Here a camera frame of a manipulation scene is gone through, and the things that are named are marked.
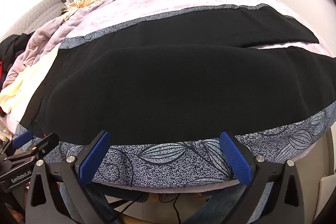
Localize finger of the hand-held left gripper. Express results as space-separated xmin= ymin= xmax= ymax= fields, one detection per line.
xmin=5 ymin=130 xmax=34 ymax=151
xmin=4 ymin=133 xmax=59 ymax=164

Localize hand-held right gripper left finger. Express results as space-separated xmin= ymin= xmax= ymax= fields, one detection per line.
xmin=25 ymin=130 xmax=117 ymax=224

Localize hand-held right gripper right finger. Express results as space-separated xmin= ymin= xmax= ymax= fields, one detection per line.
xmin=202 ymin=131 xmax=306 ymax=224

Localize black pants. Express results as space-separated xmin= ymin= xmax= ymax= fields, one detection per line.
xmin=20 ymin=4 xmax=336 ymax=147

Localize cream cloth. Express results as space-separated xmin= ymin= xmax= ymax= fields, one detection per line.
xmin=0 ymin=49 xmax=58 ymax=114

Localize blue-grey leaf patterned cloth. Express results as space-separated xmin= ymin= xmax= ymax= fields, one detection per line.
xmin=16 ymin=4 xmax=336 ymax=189

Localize dark clothes pile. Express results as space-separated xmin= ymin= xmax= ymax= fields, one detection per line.
xmin=0 ymin=32 xmax=36 ymax=83

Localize crumpled lavender blanket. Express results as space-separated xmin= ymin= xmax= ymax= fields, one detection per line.
xmin=1 ymin=0 xmax=105 ymax=93

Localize grey quilted headboard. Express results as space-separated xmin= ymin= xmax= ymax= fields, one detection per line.
xmin=0 ymin=0 xmax=66 ymax=42

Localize black cable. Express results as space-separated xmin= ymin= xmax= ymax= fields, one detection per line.
xmin=172 ymin=194 xmax=184 ymax=224

